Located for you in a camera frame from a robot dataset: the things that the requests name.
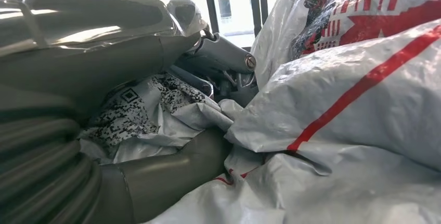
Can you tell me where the white red-printed plastic mailer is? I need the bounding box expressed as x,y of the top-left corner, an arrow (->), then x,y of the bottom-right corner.
77,19 -> 441,224
251,0 -> 441,89

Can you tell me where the ribbed grey left arm sleeve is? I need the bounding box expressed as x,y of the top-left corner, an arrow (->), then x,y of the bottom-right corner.
0,106 -> 102,224

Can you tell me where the black window frame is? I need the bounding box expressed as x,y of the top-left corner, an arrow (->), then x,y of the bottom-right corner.
201,0 -> 270,49

